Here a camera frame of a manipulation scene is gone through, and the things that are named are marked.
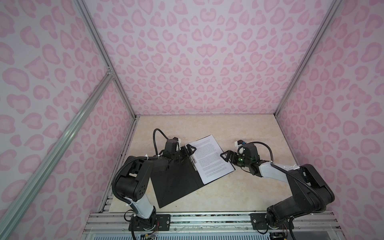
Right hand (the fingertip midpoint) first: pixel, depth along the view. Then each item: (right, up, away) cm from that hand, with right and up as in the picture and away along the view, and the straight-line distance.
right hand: (226, 156), depth 90 cm
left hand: (-19, +3, +3) cm, 20 cm away
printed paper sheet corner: (-9, -6, +3) cm, 11 cm away
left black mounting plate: (-34, -30, -17) cm, 48 cm away
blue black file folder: (-28, -13, -2) cm, 31 cm away
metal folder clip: (-19, -5, +3) cm, 20 cm away
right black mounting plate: (+13, -29, -16) cm, 36 cm away
